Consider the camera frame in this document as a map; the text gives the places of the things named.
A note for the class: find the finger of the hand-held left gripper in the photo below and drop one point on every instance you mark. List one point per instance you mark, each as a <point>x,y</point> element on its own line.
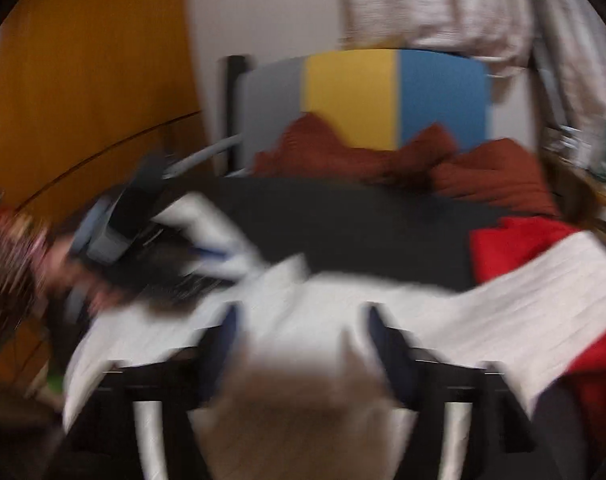
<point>158,280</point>

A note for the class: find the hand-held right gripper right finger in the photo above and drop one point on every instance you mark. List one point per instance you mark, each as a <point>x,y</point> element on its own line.
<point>385,355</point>

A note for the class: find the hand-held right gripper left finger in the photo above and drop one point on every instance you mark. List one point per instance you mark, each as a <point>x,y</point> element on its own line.
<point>227,345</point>

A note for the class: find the white knitted sweater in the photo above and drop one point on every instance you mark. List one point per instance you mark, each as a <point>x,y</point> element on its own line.
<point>523,300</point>

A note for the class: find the grey metal tube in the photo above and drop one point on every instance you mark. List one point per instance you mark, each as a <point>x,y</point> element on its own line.
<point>203,155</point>

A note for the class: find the orange wooden wardrobe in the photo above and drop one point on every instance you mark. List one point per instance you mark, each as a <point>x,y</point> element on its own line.
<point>83,85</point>

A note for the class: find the red sweater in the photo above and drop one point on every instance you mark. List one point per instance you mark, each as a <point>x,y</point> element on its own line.
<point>508,250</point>

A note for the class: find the rust brown blanket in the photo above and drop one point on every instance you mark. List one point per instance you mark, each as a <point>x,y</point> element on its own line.
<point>483,175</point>

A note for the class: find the grey yellow blue panel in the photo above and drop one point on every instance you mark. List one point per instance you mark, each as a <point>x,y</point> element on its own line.
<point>353,95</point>

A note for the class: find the wooden shelf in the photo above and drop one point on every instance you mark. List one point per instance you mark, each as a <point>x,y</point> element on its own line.
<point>593,180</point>

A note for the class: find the pale floral bedding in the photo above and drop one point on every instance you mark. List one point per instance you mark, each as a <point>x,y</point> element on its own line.
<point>443,5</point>

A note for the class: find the black frame post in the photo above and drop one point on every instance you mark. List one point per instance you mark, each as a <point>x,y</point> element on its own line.
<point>235,110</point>

